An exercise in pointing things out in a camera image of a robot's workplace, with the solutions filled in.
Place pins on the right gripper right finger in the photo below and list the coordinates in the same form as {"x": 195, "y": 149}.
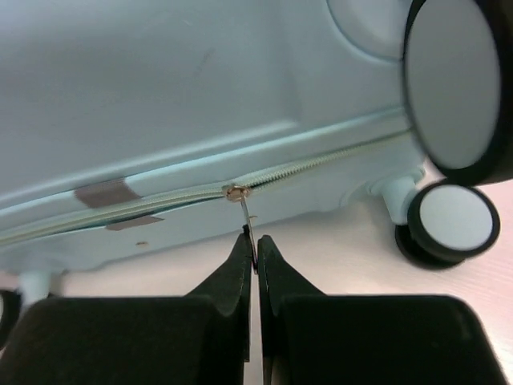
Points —
{"x": 309, "y": 337}

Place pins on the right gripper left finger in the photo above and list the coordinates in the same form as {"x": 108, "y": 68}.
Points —
{"x": 199, "y": 338}

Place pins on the metal zipper pull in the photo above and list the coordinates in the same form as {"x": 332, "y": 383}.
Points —
{"x": 240, "y": 194}

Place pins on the light blue suitcase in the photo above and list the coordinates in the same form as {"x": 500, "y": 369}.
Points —
{"x": 123, "y": 123}

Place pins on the rear left suitcase wheel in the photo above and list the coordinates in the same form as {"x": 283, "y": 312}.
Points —
{"x": 446, "y": 225}

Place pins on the suitcase wheel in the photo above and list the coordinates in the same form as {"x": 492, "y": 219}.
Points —
{"x": 11, "y": 304}
{"x": 446, "y": 225}

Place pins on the front left suitcase wheel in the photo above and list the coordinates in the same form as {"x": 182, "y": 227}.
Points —
{"x": 11, "y": 304}

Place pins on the lid upper wheel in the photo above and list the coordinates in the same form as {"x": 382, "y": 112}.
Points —
{"x": 457, "y": 86}

